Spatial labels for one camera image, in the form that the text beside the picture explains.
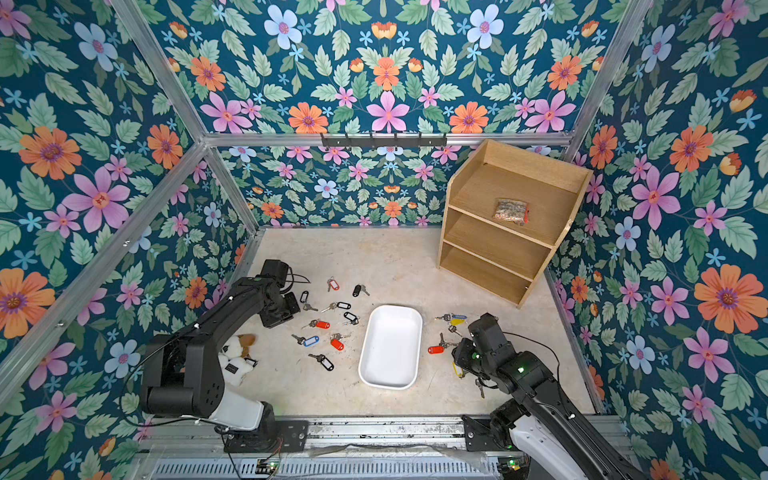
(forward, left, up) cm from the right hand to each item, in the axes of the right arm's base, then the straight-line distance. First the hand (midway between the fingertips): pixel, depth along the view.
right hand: (453, 352), depth 77 cm
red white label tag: (+28, +40, -10) cm, 49 cm away
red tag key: (+12, +41, -9) cm, 44 cm away
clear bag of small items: (+30, -15, +23) cm, 40 cm away
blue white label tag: (+16, -2, -11) cm, 20 cm away
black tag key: (+19, +35, -10) cm, 41 cm away
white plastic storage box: (+5, +17, -10) cm, 21 cm away
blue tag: (+6, +44, -10) cm, 45 cm away
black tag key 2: (+15, +31, -10) cm, 36 cm away
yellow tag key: (+14, -2, -10) cm, 17 cm away
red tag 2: (+5, +4, -11) cm, 13 cm away
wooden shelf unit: (+28, -17, +5) cm, 33 cm away
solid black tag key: (+25, +30, -9) cm, 40 cm away
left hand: (+13, +47, -4) cm, 48 cm away
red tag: (+6, +34, -11) cm, 36 cm away
